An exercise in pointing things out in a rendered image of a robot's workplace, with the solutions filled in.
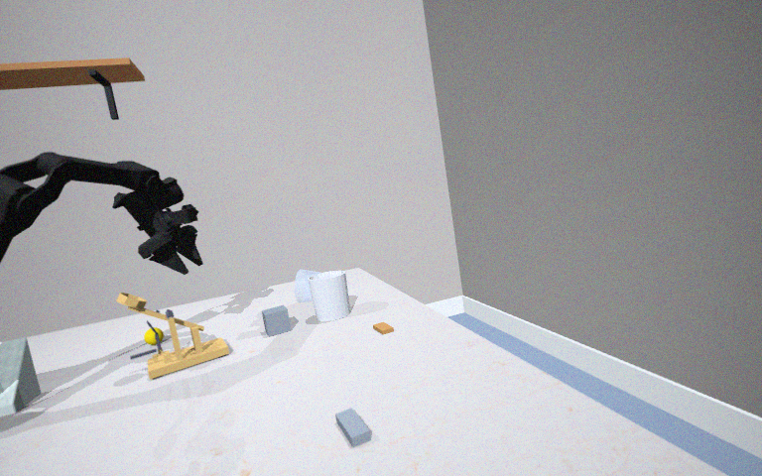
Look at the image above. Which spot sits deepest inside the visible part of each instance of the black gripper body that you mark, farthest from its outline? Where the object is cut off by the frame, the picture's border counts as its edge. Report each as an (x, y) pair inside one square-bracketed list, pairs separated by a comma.
[(159, 238)]

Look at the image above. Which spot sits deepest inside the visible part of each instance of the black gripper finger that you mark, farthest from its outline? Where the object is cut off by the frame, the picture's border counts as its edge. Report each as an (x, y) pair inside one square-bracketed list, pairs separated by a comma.
[(189, 250), (170, 258)]

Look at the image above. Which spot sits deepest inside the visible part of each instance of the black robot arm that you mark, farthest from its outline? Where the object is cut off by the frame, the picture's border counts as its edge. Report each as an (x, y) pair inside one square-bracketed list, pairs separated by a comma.
[(21, 204)]

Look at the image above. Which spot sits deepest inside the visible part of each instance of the yellow ball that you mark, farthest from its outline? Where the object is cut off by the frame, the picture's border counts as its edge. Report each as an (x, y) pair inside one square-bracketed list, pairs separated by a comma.
[(150, 335)]

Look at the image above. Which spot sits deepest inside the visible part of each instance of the small orange block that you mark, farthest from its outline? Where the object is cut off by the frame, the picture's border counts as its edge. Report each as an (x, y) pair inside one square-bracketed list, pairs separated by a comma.
[(383, 328)]

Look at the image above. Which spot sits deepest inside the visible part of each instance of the white cylindrical cup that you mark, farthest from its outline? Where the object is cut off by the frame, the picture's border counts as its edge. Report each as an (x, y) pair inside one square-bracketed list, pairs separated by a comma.
[(330, 295)]

